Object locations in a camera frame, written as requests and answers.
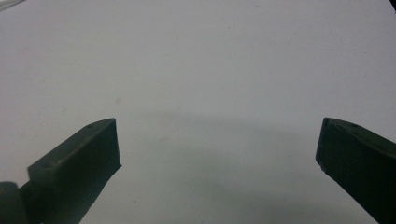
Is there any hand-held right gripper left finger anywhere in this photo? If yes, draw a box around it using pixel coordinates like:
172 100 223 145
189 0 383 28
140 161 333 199
18 118 122 224

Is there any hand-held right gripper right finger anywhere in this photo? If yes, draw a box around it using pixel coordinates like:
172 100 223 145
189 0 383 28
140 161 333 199
315 117 396 224

